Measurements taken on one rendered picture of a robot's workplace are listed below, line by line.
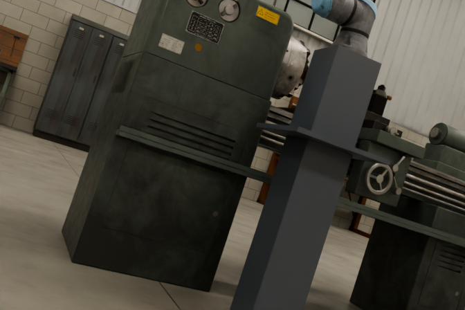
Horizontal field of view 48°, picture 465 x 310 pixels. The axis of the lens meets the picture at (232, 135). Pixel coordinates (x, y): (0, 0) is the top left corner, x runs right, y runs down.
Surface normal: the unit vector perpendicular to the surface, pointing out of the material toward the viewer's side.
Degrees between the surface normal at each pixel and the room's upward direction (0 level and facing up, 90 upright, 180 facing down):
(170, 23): 90
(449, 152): 90
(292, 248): 90
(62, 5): 90
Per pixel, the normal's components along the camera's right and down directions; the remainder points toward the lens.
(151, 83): 0.38, 0.08
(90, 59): 0.10, -0.02
